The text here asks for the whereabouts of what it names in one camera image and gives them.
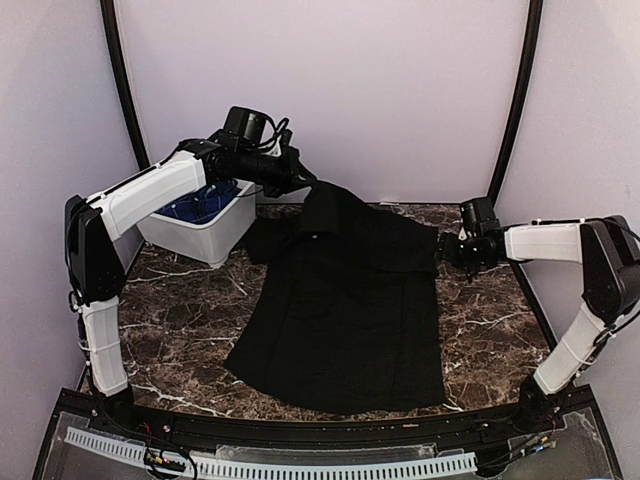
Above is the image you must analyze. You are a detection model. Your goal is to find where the white plastic bin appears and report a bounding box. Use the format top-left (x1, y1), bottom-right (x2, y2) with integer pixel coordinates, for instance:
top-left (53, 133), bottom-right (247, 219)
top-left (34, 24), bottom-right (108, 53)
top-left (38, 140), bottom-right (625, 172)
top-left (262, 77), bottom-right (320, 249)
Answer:
top-left (138, 180), bottom-right (256, 269)

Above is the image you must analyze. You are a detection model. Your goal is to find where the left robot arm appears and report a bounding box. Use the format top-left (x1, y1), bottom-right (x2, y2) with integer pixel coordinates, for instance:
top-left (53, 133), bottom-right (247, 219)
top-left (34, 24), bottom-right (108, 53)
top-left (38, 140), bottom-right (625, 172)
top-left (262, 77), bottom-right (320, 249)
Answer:
top-left (65, 138), bottom-right (317, 397)

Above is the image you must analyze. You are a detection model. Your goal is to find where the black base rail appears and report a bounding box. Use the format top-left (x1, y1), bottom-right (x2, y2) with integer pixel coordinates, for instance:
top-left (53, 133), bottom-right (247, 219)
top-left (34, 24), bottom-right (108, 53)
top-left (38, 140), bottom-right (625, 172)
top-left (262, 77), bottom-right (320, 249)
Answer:
top-left (33, 386), bottom-right (622, 479)

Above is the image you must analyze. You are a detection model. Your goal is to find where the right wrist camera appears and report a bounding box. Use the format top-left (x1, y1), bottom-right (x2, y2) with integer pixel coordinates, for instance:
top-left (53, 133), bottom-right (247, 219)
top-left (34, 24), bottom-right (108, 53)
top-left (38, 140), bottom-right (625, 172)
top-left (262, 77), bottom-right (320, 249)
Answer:
top-left (460, 197), bottom-right (501, 237)

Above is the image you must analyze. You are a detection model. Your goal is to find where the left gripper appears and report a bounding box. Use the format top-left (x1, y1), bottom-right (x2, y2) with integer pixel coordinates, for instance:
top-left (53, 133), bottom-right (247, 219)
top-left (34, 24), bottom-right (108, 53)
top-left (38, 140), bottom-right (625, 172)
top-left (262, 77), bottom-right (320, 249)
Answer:
top-left (238, 144), bottom-right (317, 197)

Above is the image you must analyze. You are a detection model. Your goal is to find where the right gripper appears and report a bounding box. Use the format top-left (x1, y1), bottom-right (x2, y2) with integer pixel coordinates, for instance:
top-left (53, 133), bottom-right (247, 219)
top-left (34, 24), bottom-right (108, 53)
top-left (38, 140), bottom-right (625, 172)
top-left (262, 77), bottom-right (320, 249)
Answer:
top-left (434, 231), bottom-right (489, 275)

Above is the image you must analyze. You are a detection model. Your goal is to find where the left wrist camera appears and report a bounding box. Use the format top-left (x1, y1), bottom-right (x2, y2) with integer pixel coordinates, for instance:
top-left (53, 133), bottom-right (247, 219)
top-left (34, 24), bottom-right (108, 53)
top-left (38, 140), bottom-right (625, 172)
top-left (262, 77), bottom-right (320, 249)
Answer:
top-left (217, 106), bottom-right (289, 151)

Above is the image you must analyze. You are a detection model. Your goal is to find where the black frame post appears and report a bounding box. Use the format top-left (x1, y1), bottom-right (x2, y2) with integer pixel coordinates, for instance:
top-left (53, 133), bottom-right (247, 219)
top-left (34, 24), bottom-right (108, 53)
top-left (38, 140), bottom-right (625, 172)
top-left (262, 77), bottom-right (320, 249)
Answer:
top-left (487, 0), bottom-right (544, 206)
top-left (99, 0), bottom-right (150, 170)

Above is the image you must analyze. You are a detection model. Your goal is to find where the left black frame post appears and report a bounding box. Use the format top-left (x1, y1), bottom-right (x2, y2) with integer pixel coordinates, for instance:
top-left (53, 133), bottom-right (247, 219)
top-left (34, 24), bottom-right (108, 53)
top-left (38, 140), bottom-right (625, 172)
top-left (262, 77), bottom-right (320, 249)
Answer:
top-left (99, 0), bottom-right (150, 170)

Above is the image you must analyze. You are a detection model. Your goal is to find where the black long sleeve shirt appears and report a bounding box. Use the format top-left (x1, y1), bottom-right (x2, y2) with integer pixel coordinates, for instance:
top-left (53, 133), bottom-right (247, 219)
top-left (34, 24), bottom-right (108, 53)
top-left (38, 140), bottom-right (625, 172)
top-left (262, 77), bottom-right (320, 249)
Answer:
top-left (225, 182), bottom-right (445, 415)

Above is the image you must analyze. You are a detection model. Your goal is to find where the white slotted cable duct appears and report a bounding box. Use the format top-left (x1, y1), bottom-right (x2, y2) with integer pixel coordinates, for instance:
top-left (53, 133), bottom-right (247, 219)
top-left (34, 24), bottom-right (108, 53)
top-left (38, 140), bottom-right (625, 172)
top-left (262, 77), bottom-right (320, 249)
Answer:
top-left (64, 427), bottom-right (477, 479)

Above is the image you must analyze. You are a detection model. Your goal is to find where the right black frame post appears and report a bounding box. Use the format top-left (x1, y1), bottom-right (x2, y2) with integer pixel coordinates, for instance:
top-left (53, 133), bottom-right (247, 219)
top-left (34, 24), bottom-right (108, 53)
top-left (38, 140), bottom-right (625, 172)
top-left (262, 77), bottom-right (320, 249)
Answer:
top-left (487, 0), bottom-right (544, 206)

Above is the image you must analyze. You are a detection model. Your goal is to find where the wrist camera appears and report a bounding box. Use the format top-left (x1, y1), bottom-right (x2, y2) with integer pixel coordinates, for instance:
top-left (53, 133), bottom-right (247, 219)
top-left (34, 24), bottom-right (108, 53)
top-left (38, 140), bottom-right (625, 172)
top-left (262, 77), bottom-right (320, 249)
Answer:
top-left (217, 106), bottom-right (289, 151)
top-left (460, 197), bottom-right (501, 237)

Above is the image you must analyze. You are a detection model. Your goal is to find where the blue plaid shirt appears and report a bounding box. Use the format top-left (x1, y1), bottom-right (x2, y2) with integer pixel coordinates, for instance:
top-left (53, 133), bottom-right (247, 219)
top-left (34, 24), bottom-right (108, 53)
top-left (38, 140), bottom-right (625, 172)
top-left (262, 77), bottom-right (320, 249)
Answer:
top-left (156, 180), bottom-right (243, 225)

